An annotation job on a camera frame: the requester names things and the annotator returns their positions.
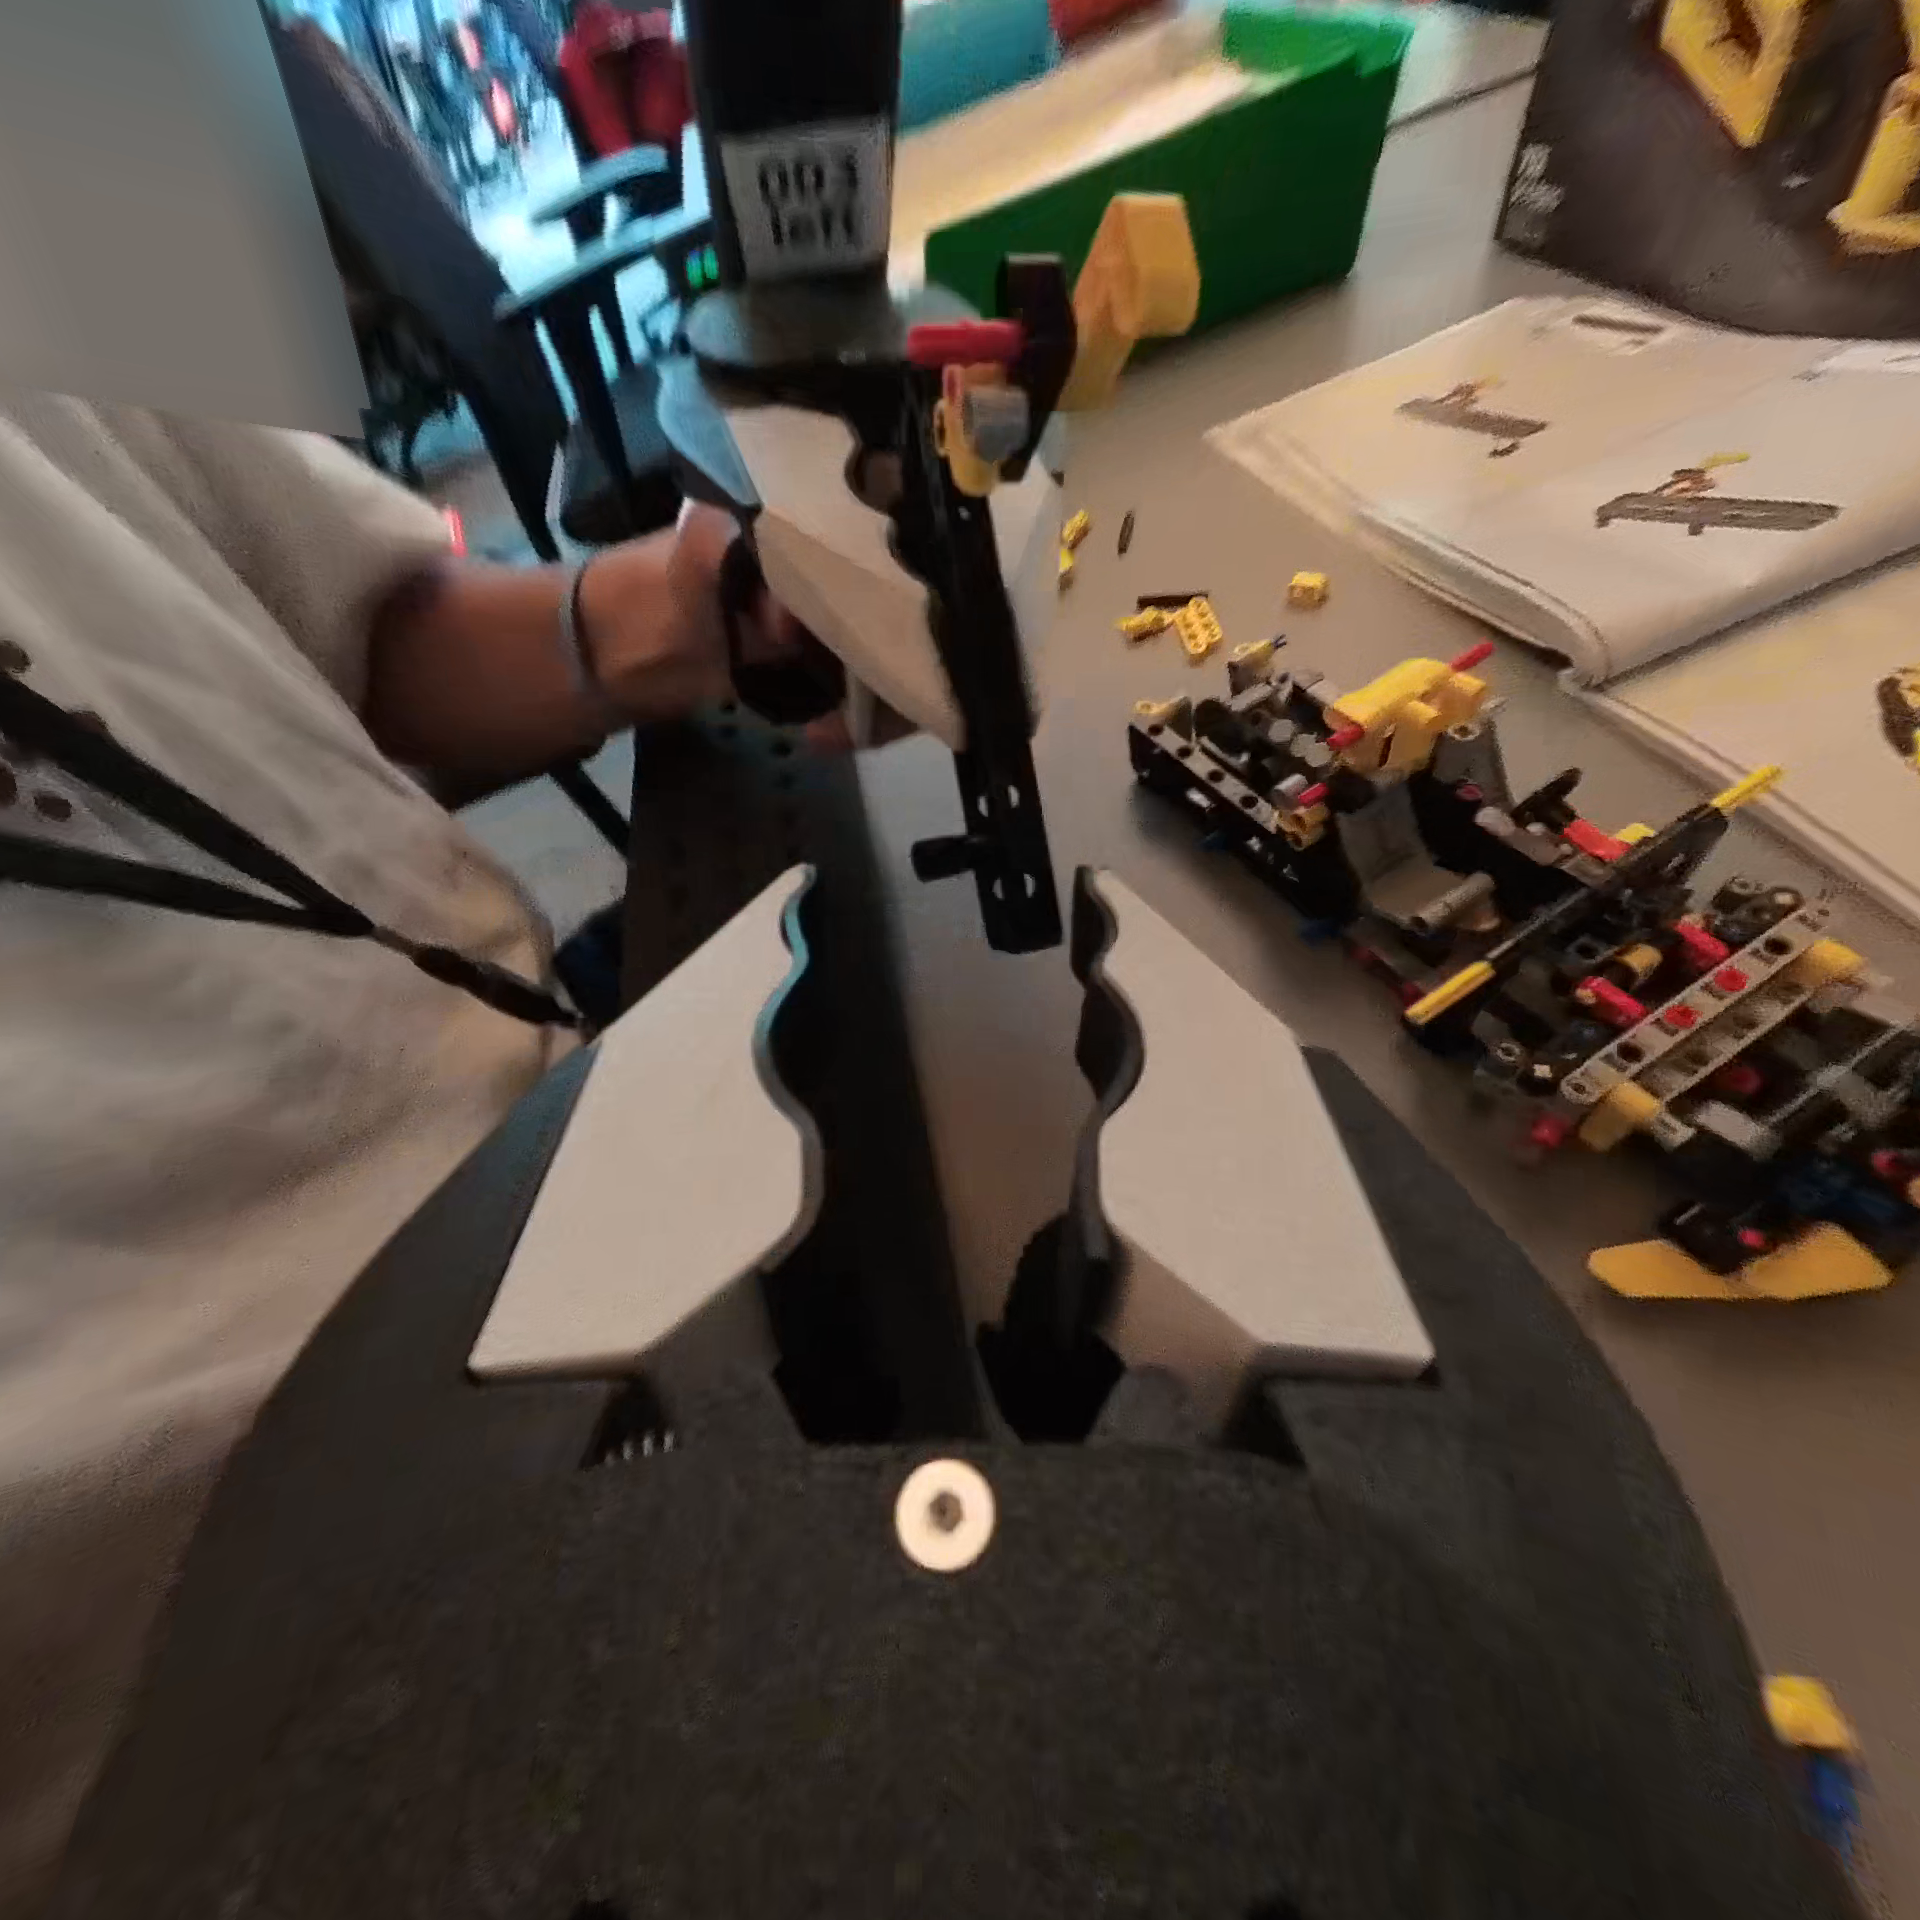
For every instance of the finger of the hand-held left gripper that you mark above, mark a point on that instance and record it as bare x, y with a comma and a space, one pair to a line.
858, 584
1020, 584

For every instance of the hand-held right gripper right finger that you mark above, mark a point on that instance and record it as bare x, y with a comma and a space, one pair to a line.
1248, 1200

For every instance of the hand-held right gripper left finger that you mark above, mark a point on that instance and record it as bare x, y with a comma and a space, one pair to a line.
676, 1169

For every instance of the black lego beam assembly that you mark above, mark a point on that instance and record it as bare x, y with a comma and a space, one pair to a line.
968, 674

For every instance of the person's left forearm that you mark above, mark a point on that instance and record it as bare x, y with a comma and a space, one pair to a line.
479, 659

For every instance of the scattered yellow black lego pieces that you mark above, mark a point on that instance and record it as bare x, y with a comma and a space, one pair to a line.
1197, 624

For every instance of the yellow lego panel piece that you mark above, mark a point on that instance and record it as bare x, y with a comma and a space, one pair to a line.
1131, 292

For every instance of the partly built lego car chassis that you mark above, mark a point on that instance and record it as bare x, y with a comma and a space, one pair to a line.
1499, 868

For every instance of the yellow blue lego piece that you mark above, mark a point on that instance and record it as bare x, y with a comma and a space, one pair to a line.
1808, 1725

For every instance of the lego set box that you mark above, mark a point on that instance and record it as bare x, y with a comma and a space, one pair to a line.
1696, 181

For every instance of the person's left hand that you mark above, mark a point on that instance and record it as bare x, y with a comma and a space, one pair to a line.
661, 629

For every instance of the green plastic bin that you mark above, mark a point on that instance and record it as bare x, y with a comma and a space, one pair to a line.
1273, 163

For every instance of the open instruction booklet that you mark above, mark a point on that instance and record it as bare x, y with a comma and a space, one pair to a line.
1622, 446

